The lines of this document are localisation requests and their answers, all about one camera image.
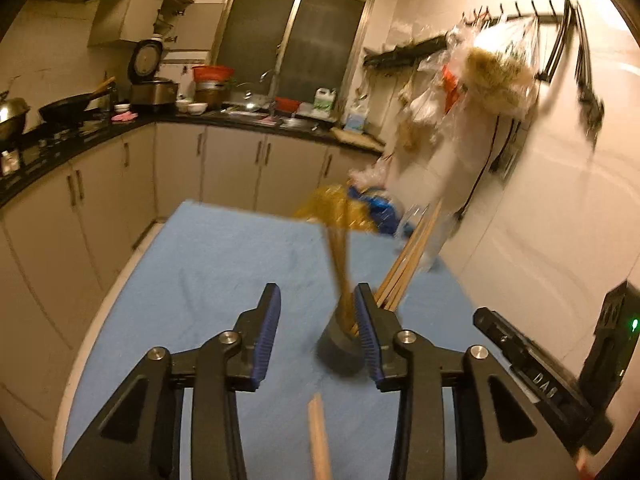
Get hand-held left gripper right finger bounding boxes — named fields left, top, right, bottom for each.
left=353, top=283, right=581, bottom=480

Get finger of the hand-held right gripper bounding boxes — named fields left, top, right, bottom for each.
left=473, top=307, right=539, bottom=377

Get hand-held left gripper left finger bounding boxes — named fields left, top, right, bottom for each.
left=55, top=283, right=282, bottom=480

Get dark grey chopstick holder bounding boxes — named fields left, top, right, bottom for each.
left=314, top=305, right=382, bottom=377

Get bundle of wooden chopsticks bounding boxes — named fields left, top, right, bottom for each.
left=350, top=199, right=445, bottom=336

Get pale wooden chopstick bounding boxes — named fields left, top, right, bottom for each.
left=307, top=393, right=334, bottom=480

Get blue table cloth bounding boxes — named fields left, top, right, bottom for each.
left=62, top=200, right=507, bottom=480

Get clear plastic pitcher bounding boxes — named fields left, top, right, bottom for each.
left=400, top=202, right=464, bottom=274

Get blue plastic bag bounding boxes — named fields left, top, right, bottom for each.
left=347, top=185, right=402, bottom=237

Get yellow plastic bag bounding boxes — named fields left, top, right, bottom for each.
left=294, top=184, right=382, bottom=234

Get white plastic bag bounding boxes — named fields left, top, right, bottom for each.
left=349, top=157, right=397, bottom=192

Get wooden cutting board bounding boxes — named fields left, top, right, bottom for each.
left=329, top=126, right=386, bottom=154

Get white bottle blue label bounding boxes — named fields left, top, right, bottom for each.
left=343, top=102, right=369, bottom=134

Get beige base cabinets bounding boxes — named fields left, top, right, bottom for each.
left=0, top=122, right=382, bottom=463

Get glass pot lid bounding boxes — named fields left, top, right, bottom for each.
left=232, top=80, right=262, bottom=107

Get white bottle green label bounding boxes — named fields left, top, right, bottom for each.
left=312, top=87, right=337, bottom=113

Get chrome faucet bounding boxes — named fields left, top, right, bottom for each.
left=256, top=69, right=277, bottom=112

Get brown cooking pot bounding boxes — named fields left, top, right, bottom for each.
left=193, top=80, right=231, bottom=109

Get hanging plastic bags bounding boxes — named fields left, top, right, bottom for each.
left=394, top=22, right=542, bottom=157

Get black hanging metal rod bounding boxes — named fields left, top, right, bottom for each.
left=574, top=2, right=606, bottom=149
left=537, top=0, right=574, bottom=84

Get silver rice cooker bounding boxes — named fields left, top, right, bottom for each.
left=127, top=38, right=180, bottom=114

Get black kitchen countertop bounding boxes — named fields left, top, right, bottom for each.
left=0, top=108, right=387, bottom=211

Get wooden spatula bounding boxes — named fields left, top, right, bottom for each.
left=87, top=76, right=117, bottom=99

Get black wok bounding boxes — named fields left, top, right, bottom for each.
left=38, top=91, right=109, bottom=126

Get kitchen window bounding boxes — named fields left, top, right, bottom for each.
left=212, top=0, right=387, bottom=92

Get metal pot with lid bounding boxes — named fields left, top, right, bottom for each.
left=0, top=92, right=31, bottom=142

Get black power cable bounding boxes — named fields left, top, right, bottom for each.
left=457, top=115, right=502, bottom=219

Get black wall shelf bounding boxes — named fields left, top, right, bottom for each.
left=362, top=33, right=449, bottom=68

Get black wall hook rail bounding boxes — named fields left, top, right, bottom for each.
left=462, top=2, right=572, bottom=27

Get beige wall cabinet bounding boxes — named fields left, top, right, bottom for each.
left=88, top=0, right=166, bottom=49

